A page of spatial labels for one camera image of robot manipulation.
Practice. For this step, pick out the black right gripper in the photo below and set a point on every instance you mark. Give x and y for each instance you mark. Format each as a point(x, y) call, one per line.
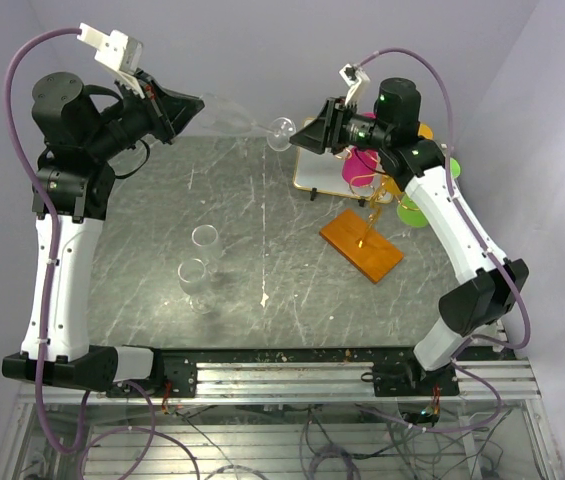
point(325, 131)

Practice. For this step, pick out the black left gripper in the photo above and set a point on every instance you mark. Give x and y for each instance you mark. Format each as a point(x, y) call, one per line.
point(168, 112)

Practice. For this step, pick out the clear glass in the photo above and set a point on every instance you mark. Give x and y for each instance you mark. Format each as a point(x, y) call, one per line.
point(225, 116)

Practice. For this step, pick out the pink plastic wine glass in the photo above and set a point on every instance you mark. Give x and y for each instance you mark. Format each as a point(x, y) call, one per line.
point(360, 167)

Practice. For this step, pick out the orange plastic wine glass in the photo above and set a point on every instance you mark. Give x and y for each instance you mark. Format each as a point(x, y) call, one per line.
point(389, 183)

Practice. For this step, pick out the green plastic wine glass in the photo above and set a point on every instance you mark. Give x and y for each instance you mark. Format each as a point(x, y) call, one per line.
point(408, 211)

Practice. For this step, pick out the clear glass flute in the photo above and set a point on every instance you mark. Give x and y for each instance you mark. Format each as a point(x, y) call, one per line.
point(208, 245)
point(195, 282)

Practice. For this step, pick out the clear glass front flute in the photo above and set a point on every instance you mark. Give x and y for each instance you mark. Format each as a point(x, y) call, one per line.
point(195, 282)

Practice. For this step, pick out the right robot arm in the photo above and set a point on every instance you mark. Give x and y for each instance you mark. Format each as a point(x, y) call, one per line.
point(489, 283)

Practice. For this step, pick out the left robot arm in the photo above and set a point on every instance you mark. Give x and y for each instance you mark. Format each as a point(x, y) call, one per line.
point(84, 127)

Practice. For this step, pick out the gold framed mirror tray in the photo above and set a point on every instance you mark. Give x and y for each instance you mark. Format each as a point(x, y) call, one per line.
point(320, 175)

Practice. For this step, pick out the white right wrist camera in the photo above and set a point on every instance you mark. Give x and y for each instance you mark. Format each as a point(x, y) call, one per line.
point(357, 82)

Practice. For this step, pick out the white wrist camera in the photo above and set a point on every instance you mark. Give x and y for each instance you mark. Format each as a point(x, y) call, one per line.
point(117, 52)
point(357, 82)

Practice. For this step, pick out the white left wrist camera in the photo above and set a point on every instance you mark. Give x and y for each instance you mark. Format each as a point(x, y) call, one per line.
point(117, 52)

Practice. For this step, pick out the gold wire wine glass rack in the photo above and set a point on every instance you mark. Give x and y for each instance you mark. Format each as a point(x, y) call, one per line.
point(358, 241)

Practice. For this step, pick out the aluminium rail frame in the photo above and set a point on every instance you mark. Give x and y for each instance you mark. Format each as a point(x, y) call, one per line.
point(297, 414)

